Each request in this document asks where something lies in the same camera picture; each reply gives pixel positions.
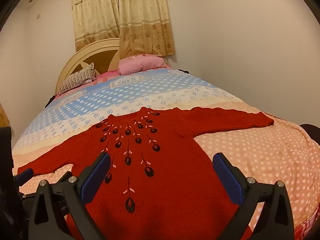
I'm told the red checked cloth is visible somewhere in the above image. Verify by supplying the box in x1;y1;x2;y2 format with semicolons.
294;204;320;240

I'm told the pink bedsheet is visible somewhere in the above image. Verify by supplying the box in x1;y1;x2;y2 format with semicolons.
55;69;122;98

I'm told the wooden furniture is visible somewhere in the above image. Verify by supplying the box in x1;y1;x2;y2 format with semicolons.
0;102;10;128

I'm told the striped pillow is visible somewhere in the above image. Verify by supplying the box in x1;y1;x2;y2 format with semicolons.
58;62;97;94

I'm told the cream wooden headboard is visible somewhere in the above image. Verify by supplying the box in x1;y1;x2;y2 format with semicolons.
55;38;121;93

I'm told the beige patterned curtain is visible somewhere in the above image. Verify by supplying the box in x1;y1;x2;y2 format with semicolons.
118;0;175;57
71;0;121;52

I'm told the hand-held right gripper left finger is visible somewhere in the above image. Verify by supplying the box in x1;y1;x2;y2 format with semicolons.
27;152;111;240

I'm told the polka dot blanket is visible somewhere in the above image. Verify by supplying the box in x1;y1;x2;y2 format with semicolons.
11;66;320;240

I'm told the red knitted sweater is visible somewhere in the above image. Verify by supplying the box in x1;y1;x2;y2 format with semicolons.
17;107;275;240

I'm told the dark round object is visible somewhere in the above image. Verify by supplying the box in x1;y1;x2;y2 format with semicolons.
299;123;320;146

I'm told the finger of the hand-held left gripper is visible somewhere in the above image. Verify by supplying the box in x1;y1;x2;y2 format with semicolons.
14;168;35;187

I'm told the pink pillow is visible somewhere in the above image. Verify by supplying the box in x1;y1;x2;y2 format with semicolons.
118;54;172;76

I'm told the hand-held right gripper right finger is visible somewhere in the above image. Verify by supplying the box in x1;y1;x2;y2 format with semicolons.
212;152;296;240

